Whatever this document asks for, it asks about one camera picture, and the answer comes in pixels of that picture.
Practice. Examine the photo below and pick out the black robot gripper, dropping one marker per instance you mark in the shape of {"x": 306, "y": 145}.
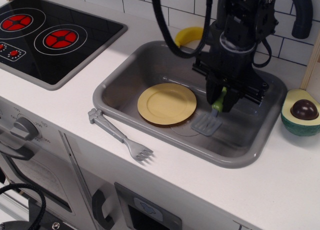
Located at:
{"x": 230, "y": 63}

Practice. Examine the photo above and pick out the green handled grey spatula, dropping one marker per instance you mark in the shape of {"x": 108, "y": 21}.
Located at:
{"x": 208, "y": 123}

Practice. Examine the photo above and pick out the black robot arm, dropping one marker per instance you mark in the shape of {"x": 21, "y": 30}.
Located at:
{"x": 252, "y": 13}

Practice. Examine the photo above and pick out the yellow plastic plate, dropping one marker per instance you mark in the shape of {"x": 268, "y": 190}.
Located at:
{"x": 166, "y": 103}

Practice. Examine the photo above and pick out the dark grey sink faucet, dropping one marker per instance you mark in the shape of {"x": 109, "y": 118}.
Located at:
{"x": 304, "y": 18}

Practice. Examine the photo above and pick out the grey toy sink basin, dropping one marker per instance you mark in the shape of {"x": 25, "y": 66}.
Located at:
{"x": 239, "y": 140}

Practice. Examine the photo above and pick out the yellow toy banana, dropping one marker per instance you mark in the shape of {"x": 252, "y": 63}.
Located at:
{"x": 188, "y": 35}

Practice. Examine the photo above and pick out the toy avocado half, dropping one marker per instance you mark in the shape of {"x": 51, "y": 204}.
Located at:
{"x": 300, "y": 113}

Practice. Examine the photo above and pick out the grey plastic toy fork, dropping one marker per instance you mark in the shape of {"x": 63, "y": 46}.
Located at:
{"x": 137, "y": 151}

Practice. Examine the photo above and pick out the black toy stovetop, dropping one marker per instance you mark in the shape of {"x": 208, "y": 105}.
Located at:
{"x": 47, "y": 44}

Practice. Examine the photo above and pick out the grey oven knob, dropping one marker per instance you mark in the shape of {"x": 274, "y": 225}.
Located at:
{"x": 24, "y": 129}

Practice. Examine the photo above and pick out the black dishwasher door handle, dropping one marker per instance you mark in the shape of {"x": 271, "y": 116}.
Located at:
{"x": 97, "y": 201}

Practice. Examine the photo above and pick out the grey oven door handle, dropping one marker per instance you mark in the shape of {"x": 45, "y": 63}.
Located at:
{"x": 11, "y": 148}

